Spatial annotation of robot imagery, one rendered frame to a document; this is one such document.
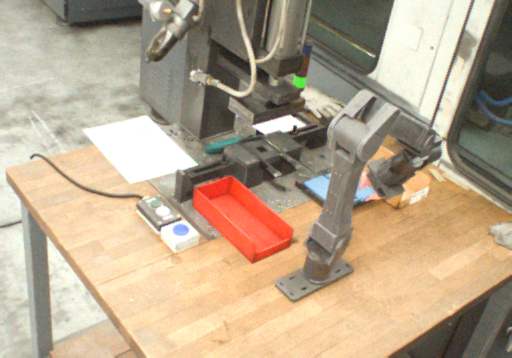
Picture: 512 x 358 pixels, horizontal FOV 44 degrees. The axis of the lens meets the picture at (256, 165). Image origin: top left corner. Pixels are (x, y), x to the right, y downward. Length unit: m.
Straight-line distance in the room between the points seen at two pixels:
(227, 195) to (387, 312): 0.52
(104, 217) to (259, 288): 0.43
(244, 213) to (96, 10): 3.38
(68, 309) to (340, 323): 1.43
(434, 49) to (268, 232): 0.85
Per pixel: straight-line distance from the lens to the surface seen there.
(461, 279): 1.66
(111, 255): 1.51
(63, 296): 2.68
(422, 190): 1.86
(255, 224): 1.62
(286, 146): 1.80
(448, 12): 2.06
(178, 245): 1.51
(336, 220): 1.39
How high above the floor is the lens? 1.92
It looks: 33 degrees down
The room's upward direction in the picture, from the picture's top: 9 degrees clockwise
